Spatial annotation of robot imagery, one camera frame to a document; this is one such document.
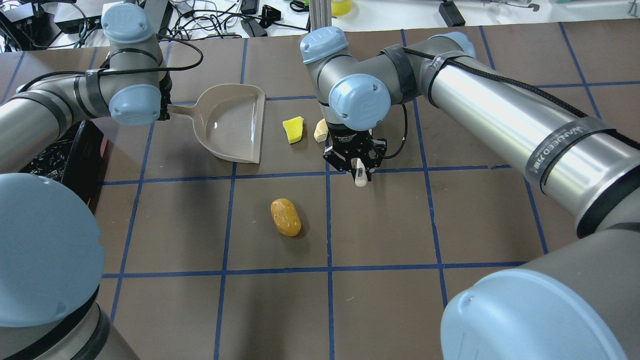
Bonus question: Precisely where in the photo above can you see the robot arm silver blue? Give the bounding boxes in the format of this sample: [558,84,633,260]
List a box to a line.
[299,26,640,360]
[0,2,171,360]

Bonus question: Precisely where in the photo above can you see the yellow orange potato toy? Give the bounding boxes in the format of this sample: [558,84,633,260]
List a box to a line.
[270,198,302,237]

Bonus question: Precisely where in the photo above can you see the black lined trash bin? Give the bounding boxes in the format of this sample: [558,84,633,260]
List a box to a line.
[20,121,106,205]

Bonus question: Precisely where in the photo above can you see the black power adapter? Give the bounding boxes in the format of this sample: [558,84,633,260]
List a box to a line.
[438,0,466,28]

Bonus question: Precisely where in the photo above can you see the beige plastic dustpan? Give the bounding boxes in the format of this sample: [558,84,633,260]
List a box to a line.
[167,83,266,164]

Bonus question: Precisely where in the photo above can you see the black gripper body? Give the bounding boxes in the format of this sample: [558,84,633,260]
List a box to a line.
[323,131,387,181]

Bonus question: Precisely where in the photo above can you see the pale beige sponge piece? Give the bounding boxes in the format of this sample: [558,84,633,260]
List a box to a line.
[313,118,329,144]

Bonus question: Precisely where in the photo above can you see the yellow tape roll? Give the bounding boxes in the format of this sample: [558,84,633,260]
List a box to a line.
[330,0,354,18]

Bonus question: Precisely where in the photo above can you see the beige hand brush black bristles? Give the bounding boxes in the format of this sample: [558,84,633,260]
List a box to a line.
[352,157,370,188]

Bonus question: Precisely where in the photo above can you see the aluminium frame post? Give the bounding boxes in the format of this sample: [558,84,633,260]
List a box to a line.
[308,0,333,31]

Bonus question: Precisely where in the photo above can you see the yellow sponge piece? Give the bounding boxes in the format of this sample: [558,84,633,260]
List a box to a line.
[282,116,305,145]

